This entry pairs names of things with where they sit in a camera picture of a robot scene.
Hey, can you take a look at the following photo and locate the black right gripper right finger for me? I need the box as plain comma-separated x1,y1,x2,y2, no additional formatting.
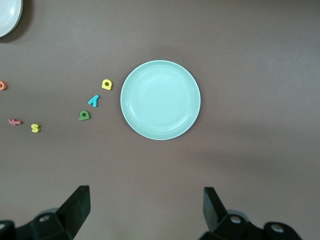
199,186,303,240

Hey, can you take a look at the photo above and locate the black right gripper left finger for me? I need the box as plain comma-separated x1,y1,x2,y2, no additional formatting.
0,185,91,240

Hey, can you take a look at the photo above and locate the teal foam letter y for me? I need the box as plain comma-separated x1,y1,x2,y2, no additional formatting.
87,94,101,108

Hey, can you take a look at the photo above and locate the green foam letter b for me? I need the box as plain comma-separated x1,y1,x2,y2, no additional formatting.
77,110,92,122

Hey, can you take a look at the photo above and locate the green plate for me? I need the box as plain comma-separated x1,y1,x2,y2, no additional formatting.
120,59,202,141

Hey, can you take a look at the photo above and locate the beige plate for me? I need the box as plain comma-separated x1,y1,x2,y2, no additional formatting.
0,0,24,38

